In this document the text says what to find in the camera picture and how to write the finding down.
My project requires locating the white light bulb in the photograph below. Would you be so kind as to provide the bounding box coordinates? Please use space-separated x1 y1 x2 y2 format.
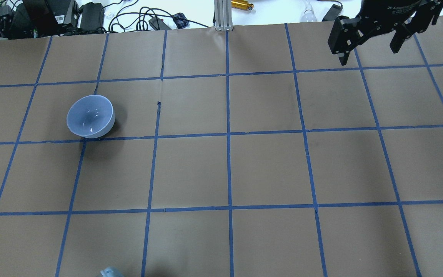
301 0 318 22

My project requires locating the brown paper table cover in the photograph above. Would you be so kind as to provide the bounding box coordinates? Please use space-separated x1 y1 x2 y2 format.
0 17 443 277

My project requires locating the blue bowl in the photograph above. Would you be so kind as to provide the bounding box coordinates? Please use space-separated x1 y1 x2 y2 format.
66 95 115 139

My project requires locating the yellow cylindrical tool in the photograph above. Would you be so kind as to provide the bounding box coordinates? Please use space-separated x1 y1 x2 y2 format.
231 0 254 11

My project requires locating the aluminium frame post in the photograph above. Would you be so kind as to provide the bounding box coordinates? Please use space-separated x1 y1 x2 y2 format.
214 0 233 32

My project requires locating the black power adapter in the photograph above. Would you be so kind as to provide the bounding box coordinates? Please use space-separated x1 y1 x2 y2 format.
79 2 104 30

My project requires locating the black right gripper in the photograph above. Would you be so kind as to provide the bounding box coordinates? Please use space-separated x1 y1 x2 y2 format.
327 0 443 66

